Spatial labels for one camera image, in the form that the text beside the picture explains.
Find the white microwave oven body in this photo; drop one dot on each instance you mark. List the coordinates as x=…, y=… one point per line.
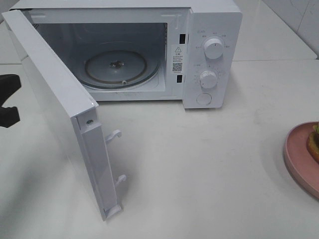
x=67, y=24

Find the white timer knob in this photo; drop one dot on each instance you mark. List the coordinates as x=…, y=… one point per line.
x=208, y=79

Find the round white door button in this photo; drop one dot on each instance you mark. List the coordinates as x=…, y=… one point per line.
x=204, y=99

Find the upper white power knob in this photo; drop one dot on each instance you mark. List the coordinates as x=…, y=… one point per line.
x=213, y=47

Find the pink round plate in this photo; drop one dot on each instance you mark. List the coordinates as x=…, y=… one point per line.
x=298, y=160

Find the burger with lettuce and cheese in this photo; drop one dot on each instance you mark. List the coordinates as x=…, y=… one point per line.
x=313, y=143

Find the white warning label sticker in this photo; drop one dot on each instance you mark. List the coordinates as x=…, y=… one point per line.
x=177, y=58

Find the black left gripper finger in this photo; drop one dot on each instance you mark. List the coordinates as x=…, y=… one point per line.
x=9, y=84
x=8, y=116

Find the white microwave door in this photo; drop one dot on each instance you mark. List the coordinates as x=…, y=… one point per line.
x=69, y=110

